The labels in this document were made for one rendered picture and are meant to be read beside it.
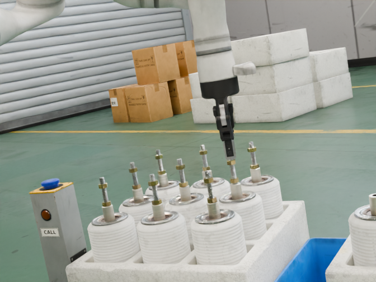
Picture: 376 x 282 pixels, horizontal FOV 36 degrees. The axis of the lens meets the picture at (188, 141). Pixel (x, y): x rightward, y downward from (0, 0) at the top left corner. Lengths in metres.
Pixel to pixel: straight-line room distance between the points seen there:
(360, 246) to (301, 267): 0.27
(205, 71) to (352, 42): 5.71
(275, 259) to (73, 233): 0.46
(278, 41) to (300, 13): 3.48
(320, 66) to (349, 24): 2.82
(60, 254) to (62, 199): 0.12
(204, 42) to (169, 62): 3.79
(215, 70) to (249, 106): 2.69
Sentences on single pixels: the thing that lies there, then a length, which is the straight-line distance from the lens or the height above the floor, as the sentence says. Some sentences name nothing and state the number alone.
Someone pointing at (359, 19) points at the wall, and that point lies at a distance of 6.70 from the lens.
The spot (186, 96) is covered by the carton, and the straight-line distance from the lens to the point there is 4.98.
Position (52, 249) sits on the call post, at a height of 0.18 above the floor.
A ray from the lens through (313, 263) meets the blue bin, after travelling 1.29.
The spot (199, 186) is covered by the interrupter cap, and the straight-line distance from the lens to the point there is 1.31.
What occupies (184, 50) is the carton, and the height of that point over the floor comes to 0.53.
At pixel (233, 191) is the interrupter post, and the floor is 0.27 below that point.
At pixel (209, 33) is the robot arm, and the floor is 0.58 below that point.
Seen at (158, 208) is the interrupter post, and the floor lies 0.27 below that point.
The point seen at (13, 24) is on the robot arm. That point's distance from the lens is 1.05.
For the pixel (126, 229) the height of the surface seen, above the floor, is 0.24.
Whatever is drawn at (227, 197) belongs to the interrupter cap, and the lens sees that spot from 1.19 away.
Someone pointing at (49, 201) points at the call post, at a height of 0.29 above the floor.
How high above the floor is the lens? 0.57
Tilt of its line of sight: 9 degrees down
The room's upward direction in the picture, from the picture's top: 10 degrees counter-clockwise
